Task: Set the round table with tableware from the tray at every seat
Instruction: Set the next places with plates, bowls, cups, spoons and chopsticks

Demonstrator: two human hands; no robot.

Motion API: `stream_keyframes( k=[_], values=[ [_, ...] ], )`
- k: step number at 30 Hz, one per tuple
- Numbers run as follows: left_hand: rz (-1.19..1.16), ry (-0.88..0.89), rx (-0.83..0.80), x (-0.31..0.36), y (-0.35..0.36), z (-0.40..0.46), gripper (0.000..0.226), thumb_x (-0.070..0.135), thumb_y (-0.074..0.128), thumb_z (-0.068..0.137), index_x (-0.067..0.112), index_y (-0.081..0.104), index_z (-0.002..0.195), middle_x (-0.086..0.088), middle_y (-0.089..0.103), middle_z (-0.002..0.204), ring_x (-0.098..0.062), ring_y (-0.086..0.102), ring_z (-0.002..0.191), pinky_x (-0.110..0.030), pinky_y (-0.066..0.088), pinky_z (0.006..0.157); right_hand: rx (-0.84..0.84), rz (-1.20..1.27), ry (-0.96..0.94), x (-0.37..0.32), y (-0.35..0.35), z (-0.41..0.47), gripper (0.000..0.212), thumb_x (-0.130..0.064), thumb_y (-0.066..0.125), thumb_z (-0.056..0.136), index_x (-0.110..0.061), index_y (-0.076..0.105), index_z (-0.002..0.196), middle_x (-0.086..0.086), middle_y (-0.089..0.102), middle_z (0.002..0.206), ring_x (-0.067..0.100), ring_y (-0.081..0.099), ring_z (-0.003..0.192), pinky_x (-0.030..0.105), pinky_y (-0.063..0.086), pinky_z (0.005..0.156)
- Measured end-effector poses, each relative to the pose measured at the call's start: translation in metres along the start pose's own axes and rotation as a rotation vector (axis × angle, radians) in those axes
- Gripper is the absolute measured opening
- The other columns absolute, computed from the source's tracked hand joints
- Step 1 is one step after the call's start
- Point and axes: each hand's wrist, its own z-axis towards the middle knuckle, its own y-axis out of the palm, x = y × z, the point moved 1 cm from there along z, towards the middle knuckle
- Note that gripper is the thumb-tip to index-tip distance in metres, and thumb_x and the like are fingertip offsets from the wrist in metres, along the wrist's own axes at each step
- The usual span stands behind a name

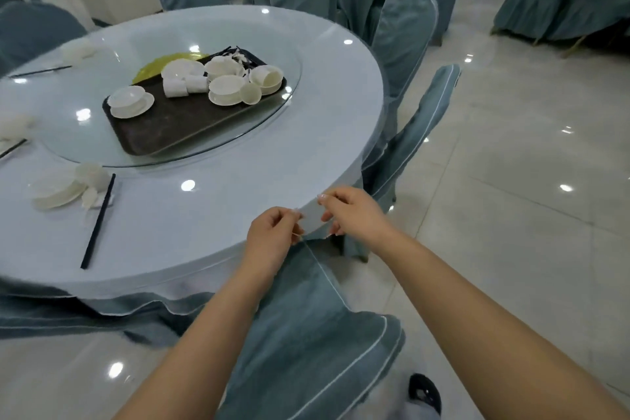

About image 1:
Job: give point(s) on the white ceramic spoon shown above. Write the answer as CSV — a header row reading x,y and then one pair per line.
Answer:
x,y
89,198

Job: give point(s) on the person's right forearm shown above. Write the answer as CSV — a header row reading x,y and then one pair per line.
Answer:
x,y
492,336

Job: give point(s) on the person's left forearm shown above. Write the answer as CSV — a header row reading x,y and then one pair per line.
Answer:
x,y
197,355

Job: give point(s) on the person's left hand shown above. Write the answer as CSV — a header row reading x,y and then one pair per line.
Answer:
x,y
270,242

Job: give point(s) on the person's right hand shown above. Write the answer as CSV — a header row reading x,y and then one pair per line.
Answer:
x,y
361,218

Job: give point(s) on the white round table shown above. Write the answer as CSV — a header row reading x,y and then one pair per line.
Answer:
x,y
221,218

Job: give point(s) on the person's black shoe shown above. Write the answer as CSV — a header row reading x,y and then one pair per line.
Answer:
x,y
425,392

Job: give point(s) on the black tray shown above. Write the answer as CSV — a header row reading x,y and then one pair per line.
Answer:
x,y
172,129

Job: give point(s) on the gold turntable base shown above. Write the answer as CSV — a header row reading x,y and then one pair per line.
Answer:
x,y
147,67

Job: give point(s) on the glass lazy susan turntable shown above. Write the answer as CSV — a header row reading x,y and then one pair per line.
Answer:
x,y
74,139

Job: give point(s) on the bunch of black chopsticks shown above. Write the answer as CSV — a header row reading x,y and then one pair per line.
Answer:
x,y
227,50

